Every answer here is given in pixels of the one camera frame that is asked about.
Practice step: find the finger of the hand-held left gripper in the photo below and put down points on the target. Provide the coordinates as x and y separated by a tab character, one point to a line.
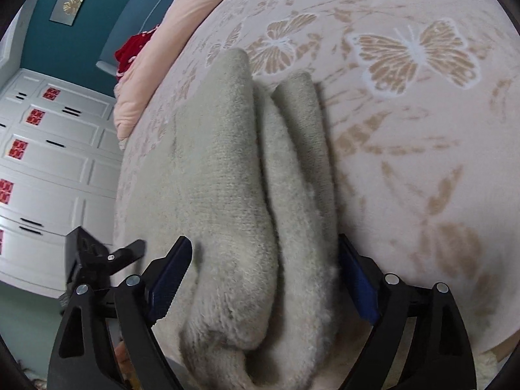
126	252

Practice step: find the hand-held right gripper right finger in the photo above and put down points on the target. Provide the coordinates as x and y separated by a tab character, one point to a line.
357	280

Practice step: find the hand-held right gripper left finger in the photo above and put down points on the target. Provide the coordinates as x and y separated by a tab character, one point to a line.
168	284

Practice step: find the beige sweater with black hearts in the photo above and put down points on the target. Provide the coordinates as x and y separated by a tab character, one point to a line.
235	211

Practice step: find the person's left hand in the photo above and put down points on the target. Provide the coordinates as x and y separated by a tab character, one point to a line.
122	357

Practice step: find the white wardrobe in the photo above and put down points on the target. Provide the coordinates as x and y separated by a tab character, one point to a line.
61	195

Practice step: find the pink butterfly print blanket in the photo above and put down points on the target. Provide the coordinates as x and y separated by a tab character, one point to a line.
406	150

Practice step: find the white fluffy rug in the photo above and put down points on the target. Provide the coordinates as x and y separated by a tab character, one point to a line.
487	373

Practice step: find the pink duvet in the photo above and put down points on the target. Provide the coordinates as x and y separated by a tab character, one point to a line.
162	61

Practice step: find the red cloth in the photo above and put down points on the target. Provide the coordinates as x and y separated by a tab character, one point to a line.
132	55

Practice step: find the blue upholstered headboard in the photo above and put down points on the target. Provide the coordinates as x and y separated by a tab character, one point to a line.
138	8

